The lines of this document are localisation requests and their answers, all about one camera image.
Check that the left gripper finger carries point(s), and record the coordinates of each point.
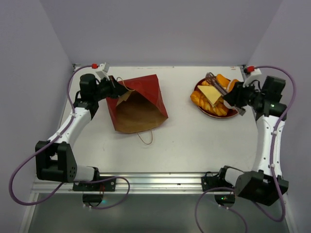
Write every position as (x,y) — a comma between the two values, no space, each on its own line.
(112,80)
(119,90)

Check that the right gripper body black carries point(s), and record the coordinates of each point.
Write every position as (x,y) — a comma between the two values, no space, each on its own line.
(237,96)

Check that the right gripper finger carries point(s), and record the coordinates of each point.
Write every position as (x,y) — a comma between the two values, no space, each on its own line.
(241,111)
(235,98)

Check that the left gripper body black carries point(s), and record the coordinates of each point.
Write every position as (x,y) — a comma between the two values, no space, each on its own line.
(105,90)

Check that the orange oval bread slice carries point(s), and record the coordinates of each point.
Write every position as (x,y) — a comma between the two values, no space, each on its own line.
(231,85)

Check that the long orange bread loaf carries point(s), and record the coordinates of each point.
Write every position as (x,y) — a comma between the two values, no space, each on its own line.
(223,81)

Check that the triangular fake sandwich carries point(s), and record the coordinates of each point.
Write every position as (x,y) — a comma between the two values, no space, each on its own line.
(211,93)

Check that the red paper bag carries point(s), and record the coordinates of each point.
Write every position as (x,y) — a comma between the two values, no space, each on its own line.
(141,108)

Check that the fake croissant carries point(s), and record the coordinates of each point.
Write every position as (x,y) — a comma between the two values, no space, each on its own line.
(205,83)

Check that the braided fake bread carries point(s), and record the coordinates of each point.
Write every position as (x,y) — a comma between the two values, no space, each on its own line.
(201,101)

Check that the metal tongs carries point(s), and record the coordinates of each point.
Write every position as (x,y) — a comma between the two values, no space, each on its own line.
(212,80)

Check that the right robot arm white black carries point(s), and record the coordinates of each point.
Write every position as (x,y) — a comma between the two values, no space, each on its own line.
(263,182)

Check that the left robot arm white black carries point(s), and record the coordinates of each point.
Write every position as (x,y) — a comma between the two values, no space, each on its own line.
(55,160)

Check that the red round tray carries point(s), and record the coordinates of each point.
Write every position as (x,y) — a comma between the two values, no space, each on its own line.
(231,112)

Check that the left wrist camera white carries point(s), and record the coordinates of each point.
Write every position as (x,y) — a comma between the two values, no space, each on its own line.
(102,71)

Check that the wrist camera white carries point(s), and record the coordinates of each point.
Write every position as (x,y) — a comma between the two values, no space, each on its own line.
(251,74)
(102,71)

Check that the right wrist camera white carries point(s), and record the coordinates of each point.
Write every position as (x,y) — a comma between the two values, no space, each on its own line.
(251,74)

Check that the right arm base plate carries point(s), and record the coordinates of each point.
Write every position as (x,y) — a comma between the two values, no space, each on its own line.
(210,181)

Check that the aluminium rail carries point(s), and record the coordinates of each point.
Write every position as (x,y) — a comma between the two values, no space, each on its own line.
(141,183)

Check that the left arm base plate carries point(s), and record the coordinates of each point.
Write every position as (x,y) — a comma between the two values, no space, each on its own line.
(107,186)

